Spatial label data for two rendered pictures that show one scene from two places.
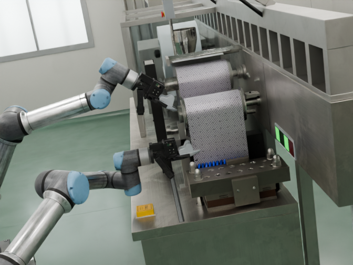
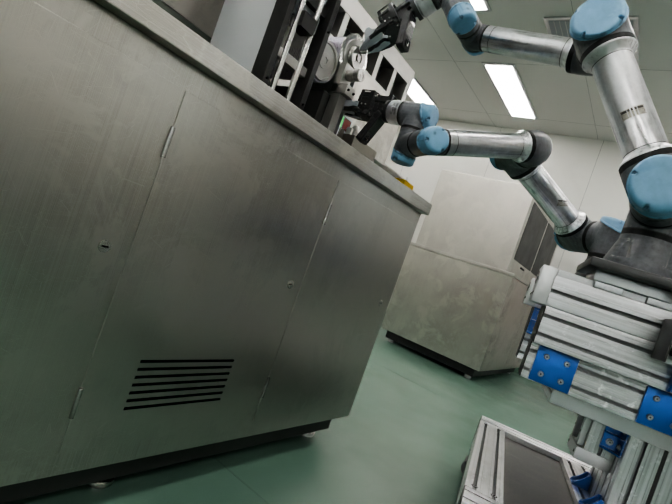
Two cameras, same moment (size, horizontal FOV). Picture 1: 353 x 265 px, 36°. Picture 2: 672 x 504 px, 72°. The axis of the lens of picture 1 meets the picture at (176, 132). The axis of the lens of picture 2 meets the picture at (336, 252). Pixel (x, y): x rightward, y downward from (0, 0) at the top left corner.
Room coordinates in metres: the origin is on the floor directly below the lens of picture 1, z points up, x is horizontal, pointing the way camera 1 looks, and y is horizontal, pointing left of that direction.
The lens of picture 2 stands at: (3.36, 1.00, 0.65)
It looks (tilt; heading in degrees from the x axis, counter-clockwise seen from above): 0 degrees down; 217
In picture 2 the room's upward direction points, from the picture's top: 20 degrees clockwise
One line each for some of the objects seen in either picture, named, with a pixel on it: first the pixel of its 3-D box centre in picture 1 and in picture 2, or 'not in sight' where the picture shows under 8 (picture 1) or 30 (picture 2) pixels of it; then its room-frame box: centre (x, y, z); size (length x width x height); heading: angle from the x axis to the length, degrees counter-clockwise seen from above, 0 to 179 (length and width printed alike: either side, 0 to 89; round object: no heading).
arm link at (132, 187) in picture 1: (128, 181); (409, 146); (2.19, 0.24, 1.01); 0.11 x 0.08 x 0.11; 57
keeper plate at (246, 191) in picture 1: (246, 191); not in sight; (1.99, -0.23, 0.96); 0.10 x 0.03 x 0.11; 92
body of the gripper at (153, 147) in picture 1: (164, 151); (376, 107); (2.19, 0.06, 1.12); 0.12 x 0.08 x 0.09; 92
